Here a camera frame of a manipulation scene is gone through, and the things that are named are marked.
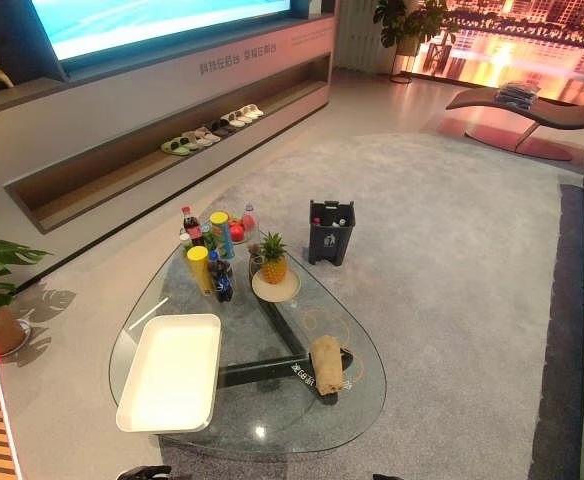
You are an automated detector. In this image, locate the dark soda bottle blue label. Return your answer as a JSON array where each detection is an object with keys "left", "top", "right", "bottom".
[{"left": 206, "top": 250, "right": 235, "bottom": 304}]

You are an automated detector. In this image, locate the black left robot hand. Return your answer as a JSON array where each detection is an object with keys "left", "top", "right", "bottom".
[{"left": 118, "top": 464, "right": 174, "bottom": 480}]

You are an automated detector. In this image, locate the pineapple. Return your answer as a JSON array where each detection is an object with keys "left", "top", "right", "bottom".
[{"left": 258, "top": 230, "right": 290, "bottom": 286}]

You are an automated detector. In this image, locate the large television screen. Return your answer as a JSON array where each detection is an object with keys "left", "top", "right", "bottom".
[{"left": 30, "top": 0, "right": 294, "bottom": 65}]

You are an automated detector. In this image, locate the clear drinking glass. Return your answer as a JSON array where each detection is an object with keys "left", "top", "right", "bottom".
[{"left": 247, "top": 242, "right": 266, "bottom": 277}]

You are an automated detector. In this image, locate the beige round plate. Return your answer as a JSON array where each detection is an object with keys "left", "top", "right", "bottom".
[{"left": 250, "top": 269, "right": 303, "bottom": 304}]

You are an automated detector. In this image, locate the tall plant pot stand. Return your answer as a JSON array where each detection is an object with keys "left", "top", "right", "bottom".
[{"left": 389, "top": 33, "right": 422, "bottom": 84}]

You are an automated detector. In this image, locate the white rectangular tray basket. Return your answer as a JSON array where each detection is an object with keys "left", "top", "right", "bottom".
[{"left": 115, "top": 313, "right": 223, "bottom": 435}]

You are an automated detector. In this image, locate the dark grey trash bin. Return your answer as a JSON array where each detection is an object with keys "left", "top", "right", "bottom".
[{"left": 307, "top": 199, "right": 358, "bottom": 267}]

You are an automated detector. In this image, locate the cola bottle red cap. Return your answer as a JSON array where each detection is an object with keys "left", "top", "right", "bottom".
[{"left": 180, "top": 205, "right": 207, "bottom": 248}]

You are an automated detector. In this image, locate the grey carpet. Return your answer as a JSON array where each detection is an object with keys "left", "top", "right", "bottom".
[{"left": 156, "top": 130, "right": 584, "bottom": 480}]

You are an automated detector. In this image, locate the orange city display wall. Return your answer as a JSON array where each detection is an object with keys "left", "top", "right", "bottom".
[{"left": 415, "top": 0, "right": 584, "bottom": 107}]

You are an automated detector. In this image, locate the brown cloth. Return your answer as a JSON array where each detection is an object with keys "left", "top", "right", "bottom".
[{"left": 309, "top": 334, "right": 345, "bottom": 398}]

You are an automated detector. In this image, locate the brown curved lounge chair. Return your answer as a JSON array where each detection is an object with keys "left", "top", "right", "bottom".
[{"left": 444, "top": 88, "right": 584, "bottom": 162}]

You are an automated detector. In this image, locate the pink drink bottle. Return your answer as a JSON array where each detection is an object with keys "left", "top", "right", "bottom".
[{"left": 241, "top": 202, "right": 258, "bottom": 242}]

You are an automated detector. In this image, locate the black table frame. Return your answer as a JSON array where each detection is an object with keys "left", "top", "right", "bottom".
[{"left": 215, "top": 294, "right": 359, "bottom": 402}]

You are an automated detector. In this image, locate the glass fruit dish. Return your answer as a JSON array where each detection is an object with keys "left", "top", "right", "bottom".
[{"left": 198, "top": 214, "right": 262, "bottom": 247}]

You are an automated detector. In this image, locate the green chips can yellow lid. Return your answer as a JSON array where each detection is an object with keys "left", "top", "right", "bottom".
[{"left": 208, "top": 211, "right": 237, "bottom": 262}]

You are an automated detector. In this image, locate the tall green leafy plant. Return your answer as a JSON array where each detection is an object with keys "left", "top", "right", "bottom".
[{"left": 373, "top": 0, "right": 457, "bottom": 52}]

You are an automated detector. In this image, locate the long grey media cabinet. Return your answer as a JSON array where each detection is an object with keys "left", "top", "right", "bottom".
[{"left": 0, "top": 0, "right": 335, "bottom": 236}]

